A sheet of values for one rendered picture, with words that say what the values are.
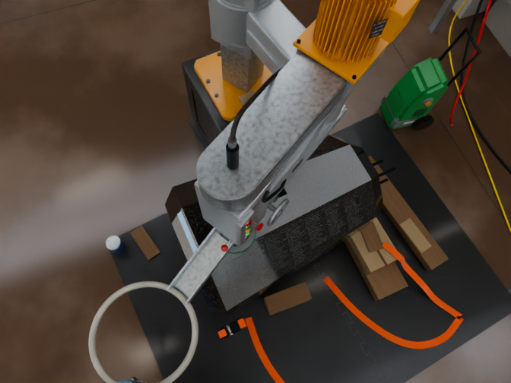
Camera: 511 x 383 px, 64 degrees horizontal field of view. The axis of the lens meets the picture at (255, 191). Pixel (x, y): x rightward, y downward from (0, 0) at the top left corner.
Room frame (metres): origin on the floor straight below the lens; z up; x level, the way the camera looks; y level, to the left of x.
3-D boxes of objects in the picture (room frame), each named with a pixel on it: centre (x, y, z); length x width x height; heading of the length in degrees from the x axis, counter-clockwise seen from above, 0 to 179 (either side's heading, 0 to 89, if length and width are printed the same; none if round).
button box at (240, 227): (0.44, 0.03, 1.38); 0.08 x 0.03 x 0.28; 148
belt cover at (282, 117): (0.86, -0.10, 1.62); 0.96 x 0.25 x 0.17; 148
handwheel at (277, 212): (0.60, -0.08, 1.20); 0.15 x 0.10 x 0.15; 148
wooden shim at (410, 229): (0.90, -1.19, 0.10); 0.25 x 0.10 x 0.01; 38
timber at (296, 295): (0.35, -0.30, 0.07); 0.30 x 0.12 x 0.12; 116
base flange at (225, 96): (1.61, 0.16, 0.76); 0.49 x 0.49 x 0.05; 34
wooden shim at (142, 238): (0.64, 0.75, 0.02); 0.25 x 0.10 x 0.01; 44
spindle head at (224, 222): (0.63, 0.04, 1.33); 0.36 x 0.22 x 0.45; 148
